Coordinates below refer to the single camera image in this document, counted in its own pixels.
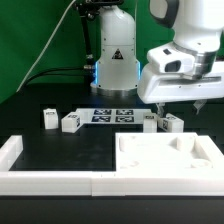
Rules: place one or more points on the black camera stand pole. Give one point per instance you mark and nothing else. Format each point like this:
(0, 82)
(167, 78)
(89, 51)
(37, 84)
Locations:
(88, 10)

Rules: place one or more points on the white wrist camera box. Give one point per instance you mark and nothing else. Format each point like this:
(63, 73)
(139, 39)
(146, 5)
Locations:
(168, 59)

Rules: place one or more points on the white base tag plate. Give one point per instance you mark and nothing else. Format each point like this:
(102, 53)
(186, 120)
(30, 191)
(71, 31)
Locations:
(111, 115)

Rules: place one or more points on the white square tabletop tray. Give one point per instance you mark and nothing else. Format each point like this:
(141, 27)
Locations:
(167, 155)

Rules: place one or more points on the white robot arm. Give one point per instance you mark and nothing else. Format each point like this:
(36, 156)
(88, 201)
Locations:
(197, 25)

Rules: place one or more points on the white U-shaped fence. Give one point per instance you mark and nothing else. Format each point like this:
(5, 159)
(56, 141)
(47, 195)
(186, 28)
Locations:
(92, 183)

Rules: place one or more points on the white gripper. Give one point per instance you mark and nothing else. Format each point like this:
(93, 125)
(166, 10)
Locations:
(162, 88)

